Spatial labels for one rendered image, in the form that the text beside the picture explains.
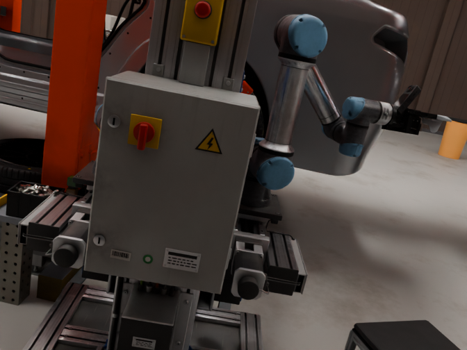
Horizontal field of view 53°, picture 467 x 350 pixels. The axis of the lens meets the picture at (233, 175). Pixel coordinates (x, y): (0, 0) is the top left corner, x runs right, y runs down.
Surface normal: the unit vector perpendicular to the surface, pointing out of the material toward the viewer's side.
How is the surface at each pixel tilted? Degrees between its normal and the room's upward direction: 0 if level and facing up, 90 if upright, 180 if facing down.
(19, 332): 0
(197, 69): 90
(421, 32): 90
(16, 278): 90
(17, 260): 90
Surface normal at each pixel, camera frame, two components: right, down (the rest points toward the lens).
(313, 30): 0.27, 0.20
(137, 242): -0.05, 0.26
